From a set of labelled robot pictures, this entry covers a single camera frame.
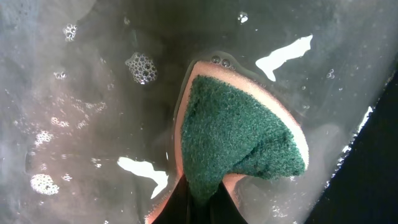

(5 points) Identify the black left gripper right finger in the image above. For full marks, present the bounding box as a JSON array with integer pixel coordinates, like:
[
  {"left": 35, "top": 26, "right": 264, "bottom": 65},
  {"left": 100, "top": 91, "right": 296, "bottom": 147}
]
[{"left": 210, "top": 183, "right": 247, "bottom": 224}]

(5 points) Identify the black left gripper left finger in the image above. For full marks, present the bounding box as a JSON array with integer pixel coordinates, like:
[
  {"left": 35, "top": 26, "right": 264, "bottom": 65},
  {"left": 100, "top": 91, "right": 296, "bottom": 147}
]
[{"left": 152, "top": 175, "right": 194, "bottom": 224}]

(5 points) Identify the green orange sponge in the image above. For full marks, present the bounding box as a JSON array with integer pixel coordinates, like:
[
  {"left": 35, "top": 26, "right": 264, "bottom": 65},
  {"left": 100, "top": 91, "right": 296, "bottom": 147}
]
[{"left": 145, "top": 60, "right": 309, "bottom": 223}]

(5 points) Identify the black water tray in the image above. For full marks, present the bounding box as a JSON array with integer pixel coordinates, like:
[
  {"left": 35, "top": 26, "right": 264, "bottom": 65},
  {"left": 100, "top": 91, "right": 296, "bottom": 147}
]
[{"left": 1, "top": 1, "right": 397, "bottom": 223}]

